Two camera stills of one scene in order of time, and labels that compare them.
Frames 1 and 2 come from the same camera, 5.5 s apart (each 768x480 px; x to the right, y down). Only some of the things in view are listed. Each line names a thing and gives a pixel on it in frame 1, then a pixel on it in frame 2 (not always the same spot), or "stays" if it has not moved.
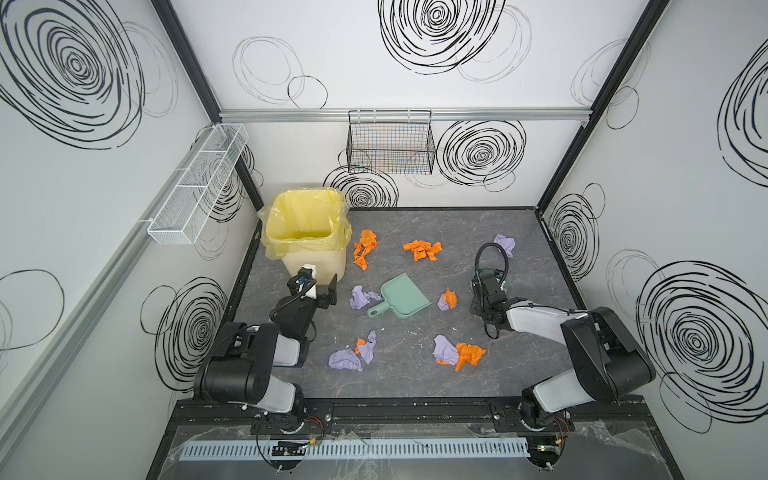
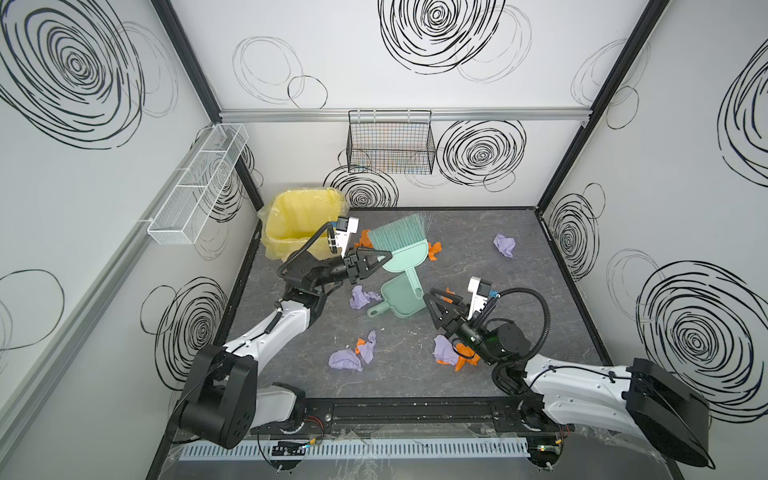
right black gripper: x=487 y=284 → x=453 y=318
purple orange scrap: x=366 y=348 stays
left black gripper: x=313 y=291 → x=351 y=267
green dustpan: x=402 y=297 stays
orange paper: x=468 y=353 stays
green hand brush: x=482 y=273 → x=406 y=239
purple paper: x=360 y=298 stays
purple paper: x=344 y=359 stays
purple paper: x=444 y=350 stays
